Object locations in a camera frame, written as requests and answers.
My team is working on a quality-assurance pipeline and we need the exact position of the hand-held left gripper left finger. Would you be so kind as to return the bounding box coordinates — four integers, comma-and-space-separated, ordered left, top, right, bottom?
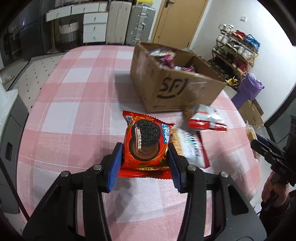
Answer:
22, 142, 123, 241

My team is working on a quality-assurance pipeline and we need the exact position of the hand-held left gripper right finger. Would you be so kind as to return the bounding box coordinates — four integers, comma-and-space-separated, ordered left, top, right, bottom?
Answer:
168, 142, 267, 241

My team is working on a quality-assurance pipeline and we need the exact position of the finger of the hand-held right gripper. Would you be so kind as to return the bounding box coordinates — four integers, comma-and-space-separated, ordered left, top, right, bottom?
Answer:
250, 140, 281, 166
255, 134, 287, 154

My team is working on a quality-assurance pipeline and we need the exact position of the clear bread packet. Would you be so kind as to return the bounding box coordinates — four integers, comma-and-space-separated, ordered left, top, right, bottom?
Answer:
245, 124, 262, 160

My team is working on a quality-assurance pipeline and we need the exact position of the clear cracker packet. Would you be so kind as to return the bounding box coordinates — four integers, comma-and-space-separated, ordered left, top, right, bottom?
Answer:
170, 128, 211, 169

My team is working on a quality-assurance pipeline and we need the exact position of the red cookie packet brown cream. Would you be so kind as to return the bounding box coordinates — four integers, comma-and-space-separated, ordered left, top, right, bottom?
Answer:
117, 110, 176, 180

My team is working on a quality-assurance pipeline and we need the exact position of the red and white snack packet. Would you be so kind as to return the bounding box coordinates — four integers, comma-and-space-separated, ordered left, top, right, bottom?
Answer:
184, 104, 228, 132

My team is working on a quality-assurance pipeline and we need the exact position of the brown cardboard box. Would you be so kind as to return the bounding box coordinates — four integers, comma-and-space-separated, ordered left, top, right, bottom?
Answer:
130, 42, 227, 113

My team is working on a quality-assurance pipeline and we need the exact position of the purple candy bag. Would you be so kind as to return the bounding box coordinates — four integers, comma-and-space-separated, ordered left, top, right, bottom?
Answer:
150, 46, 177, 67

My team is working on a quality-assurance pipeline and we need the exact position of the person's right forearm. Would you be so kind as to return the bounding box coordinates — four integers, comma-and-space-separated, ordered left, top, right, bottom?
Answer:
258, 197, 296, 241

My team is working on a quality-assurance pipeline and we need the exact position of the person's right hand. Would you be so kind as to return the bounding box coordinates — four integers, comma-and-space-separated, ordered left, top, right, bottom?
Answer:
261, 173, 290, 209

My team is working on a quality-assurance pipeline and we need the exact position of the open cardboard box on floor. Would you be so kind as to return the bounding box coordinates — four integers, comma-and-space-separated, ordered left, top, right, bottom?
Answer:
238, 100, 264, 126

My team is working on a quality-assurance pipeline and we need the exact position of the pink plaid tablecloth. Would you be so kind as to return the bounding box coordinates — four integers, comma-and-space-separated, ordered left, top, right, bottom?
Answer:
16, 45, 263, 241

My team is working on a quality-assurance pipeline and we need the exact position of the metal shoe rack with shoes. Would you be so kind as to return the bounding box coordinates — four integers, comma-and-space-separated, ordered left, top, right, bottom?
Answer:
211, 23, 259, 80

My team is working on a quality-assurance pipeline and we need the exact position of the white floor appliance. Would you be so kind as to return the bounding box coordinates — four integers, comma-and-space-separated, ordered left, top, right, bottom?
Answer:
0, 89, 29, 215

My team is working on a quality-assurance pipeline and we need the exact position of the grey dotted floor mat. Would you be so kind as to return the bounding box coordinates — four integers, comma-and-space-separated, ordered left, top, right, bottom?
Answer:
0, 52, 67, 93

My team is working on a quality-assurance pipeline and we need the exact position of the white slatted basket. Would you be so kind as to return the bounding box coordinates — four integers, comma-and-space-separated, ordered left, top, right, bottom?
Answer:
58, 20, 79, 43

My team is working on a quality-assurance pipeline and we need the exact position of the silver suitcase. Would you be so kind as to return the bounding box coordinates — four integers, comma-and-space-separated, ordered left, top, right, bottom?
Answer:
126, 4, 156, 47

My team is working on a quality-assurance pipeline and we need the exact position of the beige suitcase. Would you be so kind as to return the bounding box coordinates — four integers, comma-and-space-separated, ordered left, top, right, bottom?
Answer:
106, 1, 133, 45

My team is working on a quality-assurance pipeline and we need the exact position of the white desk with drawers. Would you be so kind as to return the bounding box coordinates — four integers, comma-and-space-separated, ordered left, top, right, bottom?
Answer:
46, 2, 109, 45

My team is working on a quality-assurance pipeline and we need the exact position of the wooden door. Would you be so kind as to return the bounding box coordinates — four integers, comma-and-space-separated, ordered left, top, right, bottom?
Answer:
151, 0, 208, 48

